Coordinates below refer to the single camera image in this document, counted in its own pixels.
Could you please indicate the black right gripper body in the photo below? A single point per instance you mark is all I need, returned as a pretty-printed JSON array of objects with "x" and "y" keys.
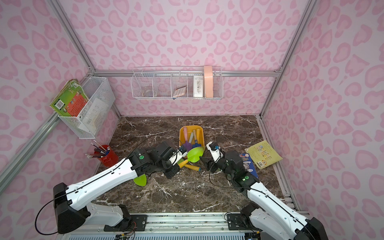
[{"x": 218, "y": 163}]

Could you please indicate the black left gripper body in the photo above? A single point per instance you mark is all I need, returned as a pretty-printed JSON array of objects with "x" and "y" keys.
[{"x": 173, "y": 169}]

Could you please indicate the green shovel yellow handle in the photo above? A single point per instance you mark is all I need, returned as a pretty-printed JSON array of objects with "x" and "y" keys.
[{"x": 193, "y": 156}]

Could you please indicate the blue shovel wooden handle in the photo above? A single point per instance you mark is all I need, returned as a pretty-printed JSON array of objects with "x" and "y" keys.
[{"x": 196, "y": 133}]

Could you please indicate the purple shovel pink handle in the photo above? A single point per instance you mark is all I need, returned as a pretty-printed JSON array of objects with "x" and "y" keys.
[{"x": 187, "y": 133}]

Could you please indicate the light blue shovel white handle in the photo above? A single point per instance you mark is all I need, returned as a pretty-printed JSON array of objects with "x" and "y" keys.
[{"x": 191, "y": 138}]

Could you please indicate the green shovel blue-tipped handle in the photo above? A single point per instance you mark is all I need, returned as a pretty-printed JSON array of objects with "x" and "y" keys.
[{"x": 186, "y": 164}]

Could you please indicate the green shovel under left arm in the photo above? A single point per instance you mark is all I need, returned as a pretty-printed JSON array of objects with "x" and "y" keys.
[{"x": 141, "y": 180}]

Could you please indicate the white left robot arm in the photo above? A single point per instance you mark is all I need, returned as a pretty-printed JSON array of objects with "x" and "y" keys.
[{"x": 73, "y": 204}]

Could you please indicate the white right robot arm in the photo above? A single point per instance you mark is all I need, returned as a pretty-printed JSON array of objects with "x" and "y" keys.
[{"x": 270, "y": 214}]

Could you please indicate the orange storage box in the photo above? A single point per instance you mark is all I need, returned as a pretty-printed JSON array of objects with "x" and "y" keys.
[{"x": 191, "y": 128}]

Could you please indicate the pink box on shelf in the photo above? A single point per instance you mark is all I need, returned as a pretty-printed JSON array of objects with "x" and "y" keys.
[{"x": 208, "y": 81}]

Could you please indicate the white box on shelf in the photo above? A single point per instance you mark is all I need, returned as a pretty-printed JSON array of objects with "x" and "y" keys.
[{"x": 198, "y": 86}]

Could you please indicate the blue comic book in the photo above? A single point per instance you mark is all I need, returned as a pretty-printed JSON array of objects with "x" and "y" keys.
[{"x": 249, "y": 164}]

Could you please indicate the yellow-green paper booklet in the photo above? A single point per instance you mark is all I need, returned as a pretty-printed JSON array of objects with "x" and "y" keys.
[{"x": 263, "y": 155}]

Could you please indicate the red pen cup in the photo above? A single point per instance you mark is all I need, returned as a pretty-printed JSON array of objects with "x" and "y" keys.
[{"x": 109, "y": 159}]

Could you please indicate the white paper in basket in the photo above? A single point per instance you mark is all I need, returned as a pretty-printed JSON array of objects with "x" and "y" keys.
[{"x": 93, "y": 118}]

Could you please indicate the small calculator on shelf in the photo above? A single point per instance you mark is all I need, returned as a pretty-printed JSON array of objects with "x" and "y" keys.
[{"x": 179, "y": 92}]

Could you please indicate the green red book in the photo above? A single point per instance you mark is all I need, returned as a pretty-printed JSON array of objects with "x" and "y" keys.
[{"x": 70, "y": 101}]

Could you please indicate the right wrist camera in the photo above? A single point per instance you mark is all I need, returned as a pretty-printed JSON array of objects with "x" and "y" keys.
[{"x": 215, "y": 151}]

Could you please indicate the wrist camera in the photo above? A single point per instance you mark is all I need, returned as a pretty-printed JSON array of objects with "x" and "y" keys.
[
  {"x": 215, "y": 151},
  {"x": 180, "y": 153}
]

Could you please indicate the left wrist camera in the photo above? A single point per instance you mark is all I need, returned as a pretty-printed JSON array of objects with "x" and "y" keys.
[{"x": 180, "y": 153}]

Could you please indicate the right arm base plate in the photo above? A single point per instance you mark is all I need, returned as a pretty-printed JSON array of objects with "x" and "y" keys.
[{"x": 238, "y": 222}]

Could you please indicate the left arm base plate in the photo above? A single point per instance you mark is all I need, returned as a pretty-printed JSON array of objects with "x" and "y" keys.
[{"x": 135, "y": 223}]

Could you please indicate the white mesh wall basket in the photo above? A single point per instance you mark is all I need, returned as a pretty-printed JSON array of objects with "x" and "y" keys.
[{"x": 94, "y": 88}]

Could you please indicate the white wire wall shelf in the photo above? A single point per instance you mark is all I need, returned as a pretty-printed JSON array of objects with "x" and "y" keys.
[{"x": 152, "y": 83}]

